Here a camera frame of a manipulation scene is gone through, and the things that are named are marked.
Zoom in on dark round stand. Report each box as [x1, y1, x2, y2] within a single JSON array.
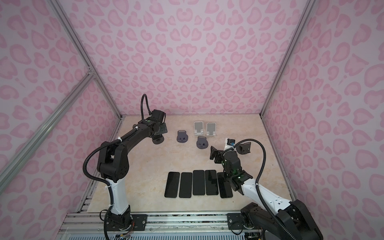
[[177, 131, 189, 143], [196, 136, 209, 150], [152, 135, 165, 145]]

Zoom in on black phone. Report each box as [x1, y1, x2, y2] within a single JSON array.
[[217, 172, 233, 199], [205, 170, 219, 196], [193, 170, 206, 196]]

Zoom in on white folding stand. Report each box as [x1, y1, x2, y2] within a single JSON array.
[[194, 121, 204, 136], [206, 123, 217, 136]]

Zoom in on blue phone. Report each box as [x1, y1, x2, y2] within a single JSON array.
[[164, 172, 181, 198]]

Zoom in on purple phone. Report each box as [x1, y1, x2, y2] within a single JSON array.
[[158, 123, 168, 135]]

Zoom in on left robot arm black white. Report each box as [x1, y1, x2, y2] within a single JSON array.
[[97, 110, 168, 231]]

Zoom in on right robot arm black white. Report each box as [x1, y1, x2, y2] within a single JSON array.
[[210, 147, 324, 240]]

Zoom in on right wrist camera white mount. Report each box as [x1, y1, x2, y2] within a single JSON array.
[[224, 138, 236, 151]]

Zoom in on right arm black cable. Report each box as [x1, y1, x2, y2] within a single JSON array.
[[221, 138, 298, 240]]

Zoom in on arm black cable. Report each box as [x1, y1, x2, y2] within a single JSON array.
[[221, 138, 298, 240], [82, 93, 154, 240]]

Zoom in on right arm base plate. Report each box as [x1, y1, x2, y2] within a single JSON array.
[[227, 213, 244, 231]]

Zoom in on left corner aluminium post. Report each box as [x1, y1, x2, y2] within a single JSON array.
[[46, 0, 123, 119]]

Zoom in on corner aluminium post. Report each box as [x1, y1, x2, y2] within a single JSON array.
[[46, 0, 123, 119], [260, 0, 318, 119]]

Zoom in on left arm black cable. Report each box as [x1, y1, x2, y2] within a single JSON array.
[[82, 93, 154, 240]]

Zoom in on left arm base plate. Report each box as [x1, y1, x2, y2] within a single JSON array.
[[105, 214, 148, 232]]

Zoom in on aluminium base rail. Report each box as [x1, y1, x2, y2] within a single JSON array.
[[56, 212, 276, 240]]

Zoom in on left aluminium frame diagonal bar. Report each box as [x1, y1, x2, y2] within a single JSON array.
[[1, 71, 94, 193]]

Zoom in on right corner aluminium post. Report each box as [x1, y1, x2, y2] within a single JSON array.
[[260, 0, 318, 119]]

